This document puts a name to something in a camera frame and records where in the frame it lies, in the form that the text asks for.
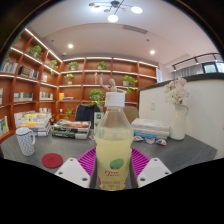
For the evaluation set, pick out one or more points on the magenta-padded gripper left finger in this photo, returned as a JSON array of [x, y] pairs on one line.
[[71, 171]]

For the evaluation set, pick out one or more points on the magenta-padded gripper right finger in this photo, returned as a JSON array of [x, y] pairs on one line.
[[153, 171]]

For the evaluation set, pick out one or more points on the clear bottle with yellow drink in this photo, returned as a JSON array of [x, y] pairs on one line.
[[114, 143]]

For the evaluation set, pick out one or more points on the round red coaster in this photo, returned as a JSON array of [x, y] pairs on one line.
[[52, 160]]

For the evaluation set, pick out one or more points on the stack of dark books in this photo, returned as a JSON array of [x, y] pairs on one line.
[[70, 128]]

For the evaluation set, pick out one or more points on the stack of white books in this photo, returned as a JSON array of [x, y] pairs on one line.
[[150, 128]]

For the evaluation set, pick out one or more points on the white vase with flowers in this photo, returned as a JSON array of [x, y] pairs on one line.
[[178, 123]]

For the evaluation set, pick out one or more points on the white patterned mug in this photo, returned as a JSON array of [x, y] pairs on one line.
[[25, 143]]

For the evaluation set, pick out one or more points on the small green white carton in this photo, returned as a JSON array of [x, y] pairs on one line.
[[97, 118]]

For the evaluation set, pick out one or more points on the dark office chair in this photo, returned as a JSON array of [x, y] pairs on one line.
[[85, 113]]

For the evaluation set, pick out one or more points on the tan chair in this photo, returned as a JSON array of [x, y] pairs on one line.
[[131, 113]]

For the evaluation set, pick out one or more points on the white partition with dark top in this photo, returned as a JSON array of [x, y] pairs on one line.
[[203, 113]]

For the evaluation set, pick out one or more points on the wooden shelf unit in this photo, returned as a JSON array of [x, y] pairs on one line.
[[76, 83]]

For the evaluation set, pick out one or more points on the grey window curtain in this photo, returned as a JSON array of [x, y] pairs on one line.
[[188, 71]]

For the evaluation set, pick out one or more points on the round recessed ceiling light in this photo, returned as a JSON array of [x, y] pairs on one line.
[[70, 46], [152, 52]]

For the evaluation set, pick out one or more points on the black branched ceiling lamp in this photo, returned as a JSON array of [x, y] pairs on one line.
[[113, 9]]

